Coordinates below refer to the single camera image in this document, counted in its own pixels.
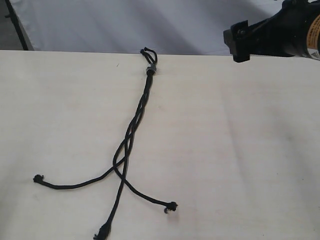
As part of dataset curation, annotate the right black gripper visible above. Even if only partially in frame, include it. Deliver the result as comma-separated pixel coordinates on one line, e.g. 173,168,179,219
223,0,320,63

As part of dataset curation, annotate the silver metal ferrule collar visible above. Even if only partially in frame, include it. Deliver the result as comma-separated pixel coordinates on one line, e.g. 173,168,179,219
146,64,157,76

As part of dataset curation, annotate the grey backdrop cloth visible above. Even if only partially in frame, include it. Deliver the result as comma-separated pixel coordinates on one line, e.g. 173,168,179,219
11,0,282,56

